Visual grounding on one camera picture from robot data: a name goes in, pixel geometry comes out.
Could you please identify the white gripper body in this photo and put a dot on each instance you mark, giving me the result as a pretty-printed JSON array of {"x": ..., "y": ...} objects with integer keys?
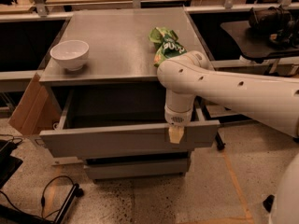
[{"x": 177, "y": 118}]

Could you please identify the black chair caster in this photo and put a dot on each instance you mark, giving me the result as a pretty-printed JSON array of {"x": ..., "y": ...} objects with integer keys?
[{"x": 268, "y": 202}]

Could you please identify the white bowl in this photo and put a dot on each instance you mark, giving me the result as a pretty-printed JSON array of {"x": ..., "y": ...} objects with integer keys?
[{"x": 70, "y": 54}]

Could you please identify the green snack bag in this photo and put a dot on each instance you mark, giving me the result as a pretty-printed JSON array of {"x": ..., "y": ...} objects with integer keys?
[{"x": 166, "y": 44}]

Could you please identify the cardboard box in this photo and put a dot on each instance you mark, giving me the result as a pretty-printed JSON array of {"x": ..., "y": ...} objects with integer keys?
[{"x": 35, "y": 113}]

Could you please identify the grey drawer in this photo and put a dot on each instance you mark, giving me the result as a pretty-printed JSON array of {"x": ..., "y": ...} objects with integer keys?
[
  {"x": 135, "y": 169},
  {"x": 99, "y": 123},
  {"x": 143, "y": 157}
]

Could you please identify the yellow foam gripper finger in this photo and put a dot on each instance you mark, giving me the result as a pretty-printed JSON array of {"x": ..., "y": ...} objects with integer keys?
[{"x": 175, "y": 134}]

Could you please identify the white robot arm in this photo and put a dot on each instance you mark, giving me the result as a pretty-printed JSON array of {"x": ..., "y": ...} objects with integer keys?
[{"x": 272, "y": 101}]

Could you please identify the grey middle drawer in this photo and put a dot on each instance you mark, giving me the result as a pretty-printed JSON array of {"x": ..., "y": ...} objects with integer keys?
[{"x": 143, "y": 157}]

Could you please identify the grey drawer cabinet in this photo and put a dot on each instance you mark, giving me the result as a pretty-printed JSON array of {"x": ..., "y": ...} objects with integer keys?
[{"x": 120, "y": 55}]

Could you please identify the black bag on chair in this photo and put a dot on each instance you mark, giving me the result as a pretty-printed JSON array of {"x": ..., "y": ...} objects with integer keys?
[{"x": 281, "y": 27}]

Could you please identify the grey bottom drawer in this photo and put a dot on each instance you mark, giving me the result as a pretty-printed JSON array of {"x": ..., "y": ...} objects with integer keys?
[{"x": 135, "y": 169}]

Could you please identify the grey top drawer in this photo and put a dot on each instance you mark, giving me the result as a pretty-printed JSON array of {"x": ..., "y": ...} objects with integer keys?
[{"x": 99, "y": 123}]

